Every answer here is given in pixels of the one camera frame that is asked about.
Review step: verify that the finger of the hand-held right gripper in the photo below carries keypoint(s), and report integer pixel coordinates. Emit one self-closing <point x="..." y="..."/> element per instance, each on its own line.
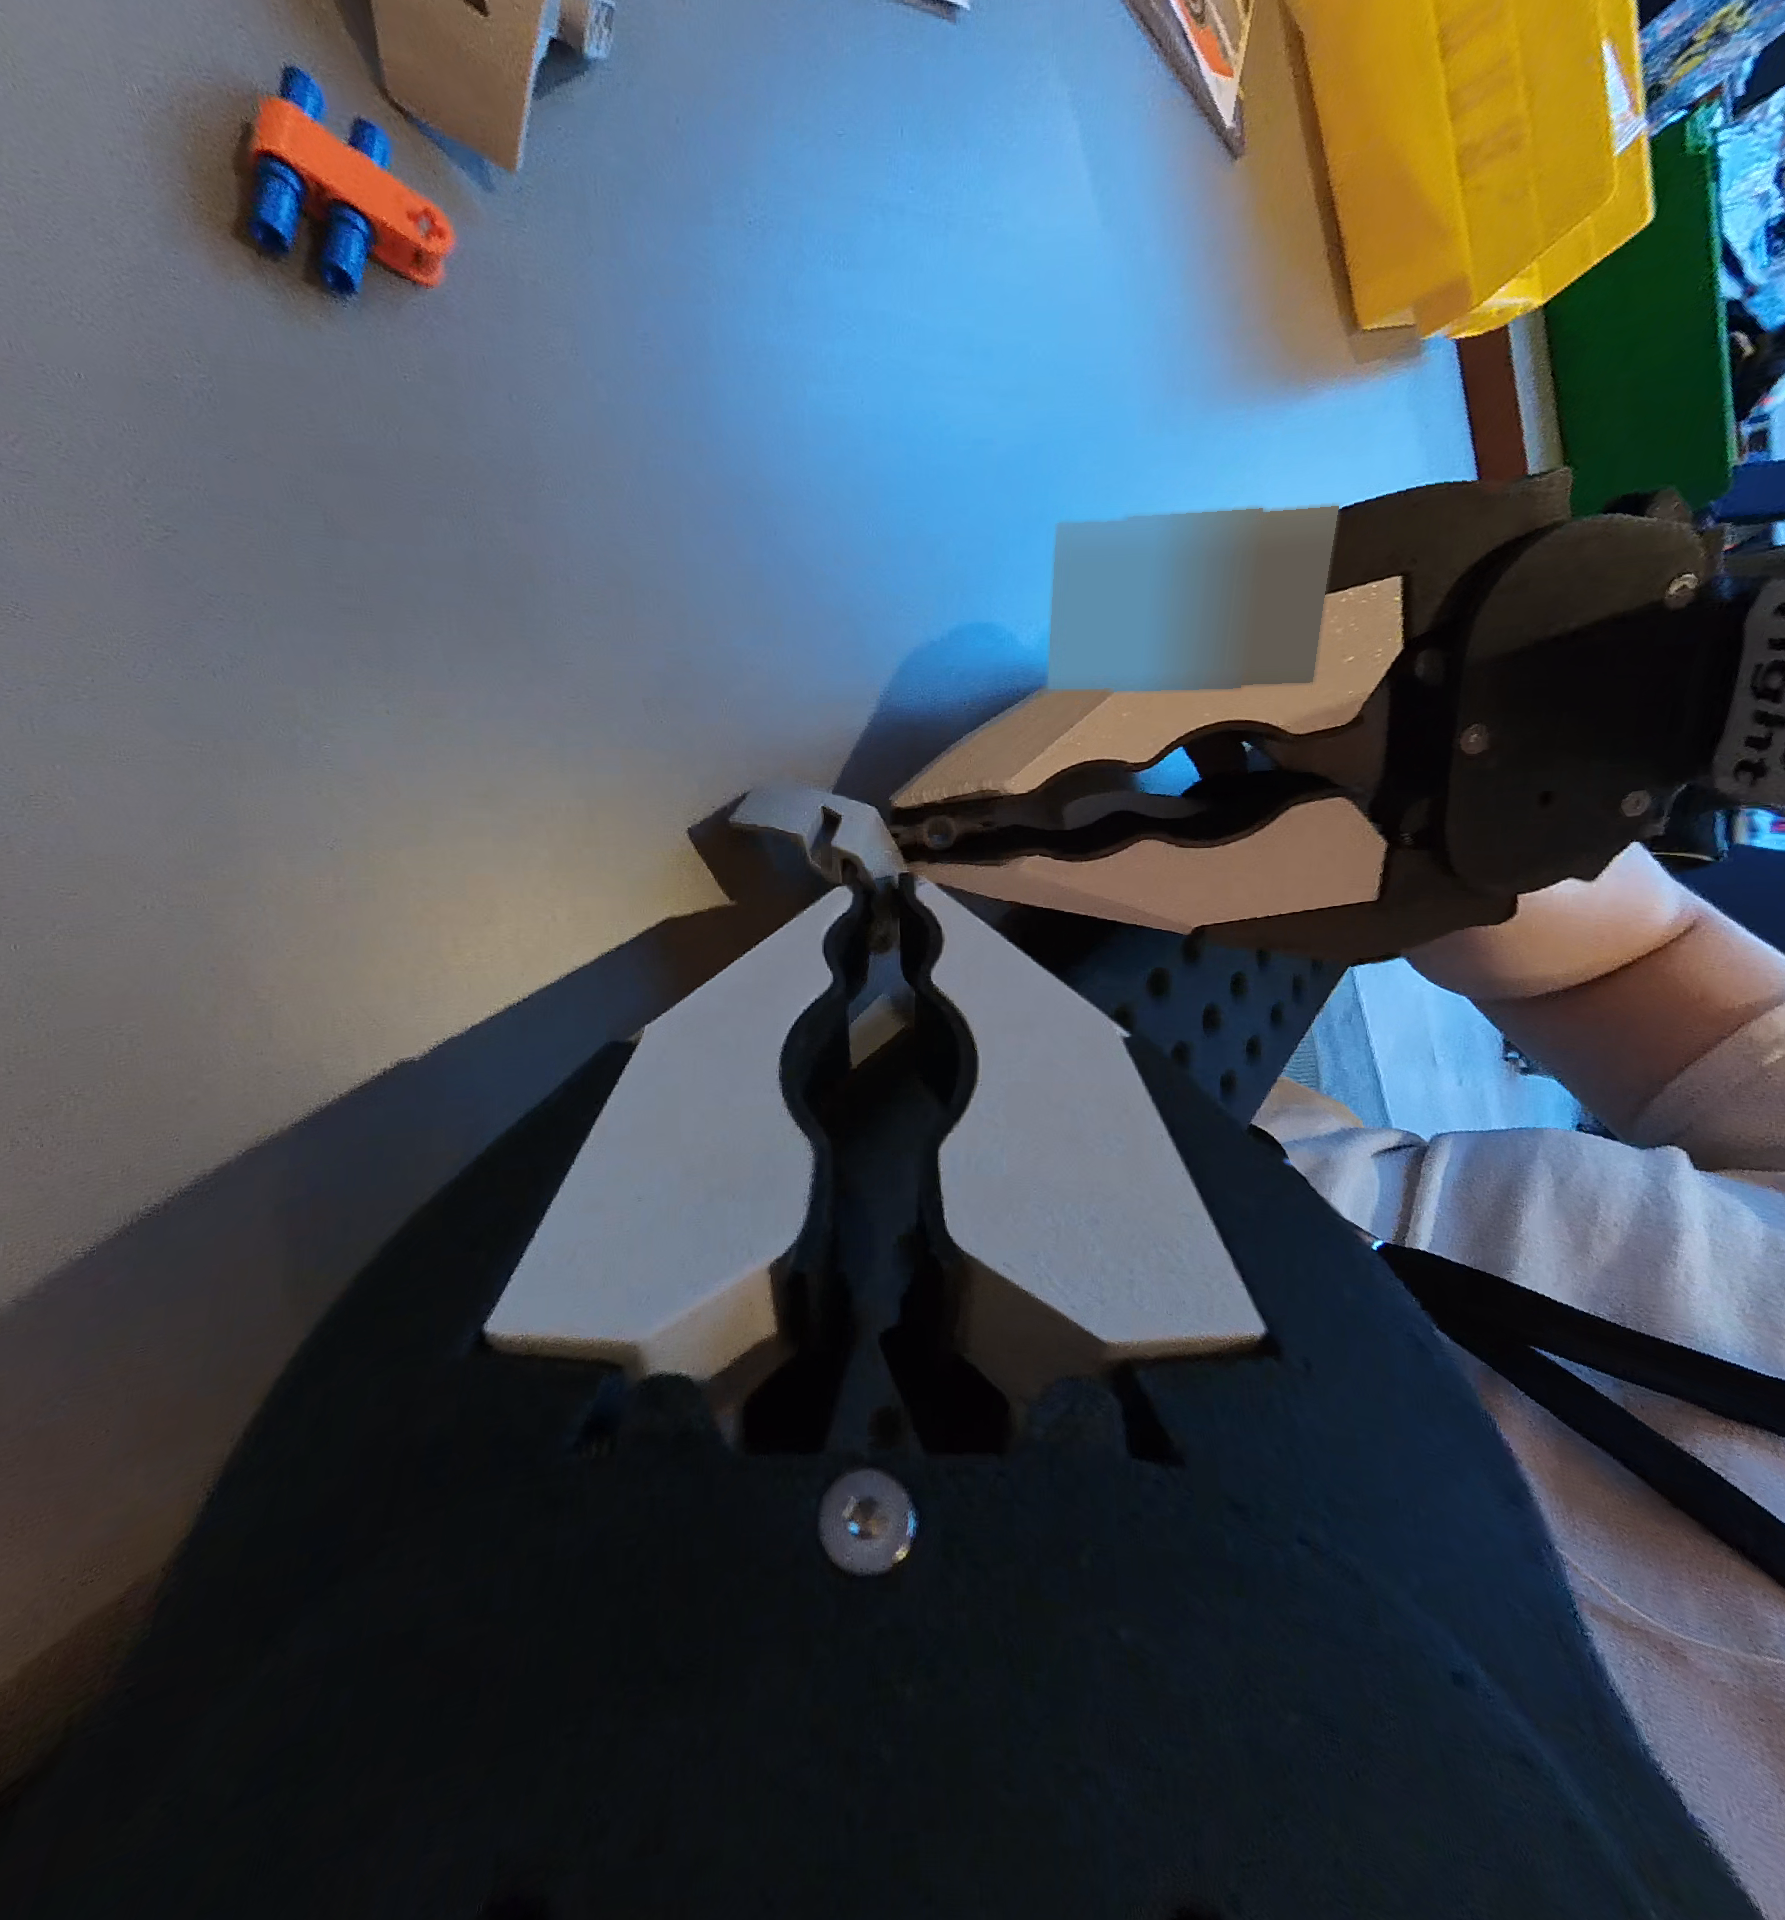
<point x="1133" y="717"/>
<point x="1253" y="872"/>

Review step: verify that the orange toy beam blue pins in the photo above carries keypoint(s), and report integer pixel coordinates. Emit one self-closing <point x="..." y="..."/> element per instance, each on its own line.
<point x="370" y="191"/>

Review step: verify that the grey curved toy panel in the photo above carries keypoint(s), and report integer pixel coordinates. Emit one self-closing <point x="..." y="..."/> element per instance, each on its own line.
<point x="802" y="828"/>

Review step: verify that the tan slotted block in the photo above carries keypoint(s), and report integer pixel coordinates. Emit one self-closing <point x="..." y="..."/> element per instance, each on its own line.
<point x="461" y="73"/>

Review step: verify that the grey desk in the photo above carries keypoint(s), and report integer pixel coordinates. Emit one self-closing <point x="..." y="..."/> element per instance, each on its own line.
<point x="461" y="599"/>

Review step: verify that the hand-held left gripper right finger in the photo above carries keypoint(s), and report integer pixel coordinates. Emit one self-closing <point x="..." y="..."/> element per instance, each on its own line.
<point x="1103" y="1182"/>

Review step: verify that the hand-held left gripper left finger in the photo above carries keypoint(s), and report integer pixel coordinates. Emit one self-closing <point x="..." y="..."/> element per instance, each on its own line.
<point x="671" y="1182"/>

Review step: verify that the colourful booklet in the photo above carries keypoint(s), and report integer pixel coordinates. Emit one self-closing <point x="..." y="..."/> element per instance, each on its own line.
<point x="1204" y="58"/>

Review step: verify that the person's right forearm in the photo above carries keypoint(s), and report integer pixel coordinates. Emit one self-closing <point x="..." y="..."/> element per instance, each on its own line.
<point x="1550" y="945"/>

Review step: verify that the small grey toy pin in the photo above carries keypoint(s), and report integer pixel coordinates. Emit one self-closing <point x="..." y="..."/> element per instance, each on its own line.
<point x="941" y="830"/>

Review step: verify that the green board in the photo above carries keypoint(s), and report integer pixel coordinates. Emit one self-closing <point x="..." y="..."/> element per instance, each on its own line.
<point x="1643" y="330"/>

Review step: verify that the person's pale shirt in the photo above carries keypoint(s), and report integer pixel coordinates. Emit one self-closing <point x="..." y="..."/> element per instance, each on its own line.
<point x="1585" y="1199"/>

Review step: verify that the dark perforated desk panel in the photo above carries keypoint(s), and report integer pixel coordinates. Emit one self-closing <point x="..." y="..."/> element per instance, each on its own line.
<point x="1224" y="1005"/>

